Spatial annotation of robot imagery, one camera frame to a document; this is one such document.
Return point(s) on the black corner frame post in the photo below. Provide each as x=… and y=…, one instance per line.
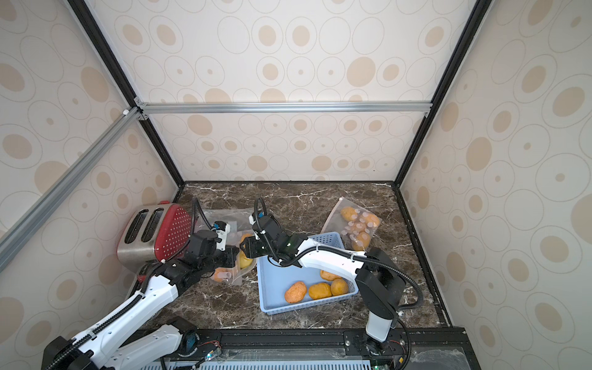
x=468, y=34
x=98, y=40

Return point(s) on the orange potato row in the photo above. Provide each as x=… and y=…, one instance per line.
x=222, y=275
x=244, y=237

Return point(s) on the silver aluminium rail back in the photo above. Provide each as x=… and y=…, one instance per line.
x=294, y=107

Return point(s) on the silver aluminium rail left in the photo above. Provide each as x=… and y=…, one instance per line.
x=23, y=230

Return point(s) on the clear pink zipper bag spare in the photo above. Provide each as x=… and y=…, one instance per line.
x=238, y=274

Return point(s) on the black corner frame post left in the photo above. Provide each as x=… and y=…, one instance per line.
x=98, y=40

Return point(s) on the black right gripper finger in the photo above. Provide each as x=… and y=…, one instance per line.
x=250, y=253
x=251, y=242

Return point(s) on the black corner frame post right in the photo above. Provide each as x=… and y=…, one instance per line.
x=468, y=34

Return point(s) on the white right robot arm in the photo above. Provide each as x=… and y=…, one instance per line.
x=385, y=290

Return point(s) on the silver aluminium rail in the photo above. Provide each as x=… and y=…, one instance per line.
x=23, y=230
x=294, y=107

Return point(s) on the orange wrinkled potato front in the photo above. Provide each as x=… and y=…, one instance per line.
x=296, y=293

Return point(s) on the yellow potato front middle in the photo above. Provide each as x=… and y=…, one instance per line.
x=319, y=291

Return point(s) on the orange potato back row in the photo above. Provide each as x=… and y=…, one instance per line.
x=244, y=237

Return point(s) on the green yellow potato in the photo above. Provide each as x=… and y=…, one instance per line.
x=244, y=261

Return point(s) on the light blue plastic basket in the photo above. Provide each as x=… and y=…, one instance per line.
x=274, y=282

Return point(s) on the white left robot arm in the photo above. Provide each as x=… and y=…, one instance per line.
x=105, y=344

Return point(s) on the clear blue zipper bag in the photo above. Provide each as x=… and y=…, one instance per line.
x=237, y=219

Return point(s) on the clear pink zipper bag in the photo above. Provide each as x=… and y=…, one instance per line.
x=355, y=224

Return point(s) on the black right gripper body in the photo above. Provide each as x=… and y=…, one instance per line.
x=248, y=247

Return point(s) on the red steel toaster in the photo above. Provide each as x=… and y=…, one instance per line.
x=154, y=233

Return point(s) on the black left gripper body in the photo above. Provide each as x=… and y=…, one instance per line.
x=219, y=258

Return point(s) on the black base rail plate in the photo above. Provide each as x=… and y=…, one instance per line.
x=328, y=336

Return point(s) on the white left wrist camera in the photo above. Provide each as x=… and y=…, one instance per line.
x=222, y=230

